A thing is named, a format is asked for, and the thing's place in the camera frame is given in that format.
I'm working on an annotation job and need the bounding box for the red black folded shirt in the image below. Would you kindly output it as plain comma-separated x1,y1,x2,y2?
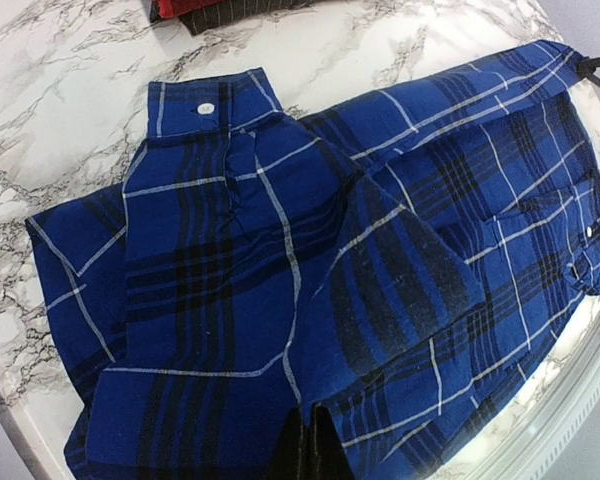
149,0,314,36

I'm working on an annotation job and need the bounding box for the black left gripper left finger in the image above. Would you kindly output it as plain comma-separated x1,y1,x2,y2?
272,407,309,480

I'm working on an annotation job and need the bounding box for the blue plaid long sleeve shirt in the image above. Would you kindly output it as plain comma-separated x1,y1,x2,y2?
26,40,600,479

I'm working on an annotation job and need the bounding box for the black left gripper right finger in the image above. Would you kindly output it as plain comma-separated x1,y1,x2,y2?
310,404,353,480

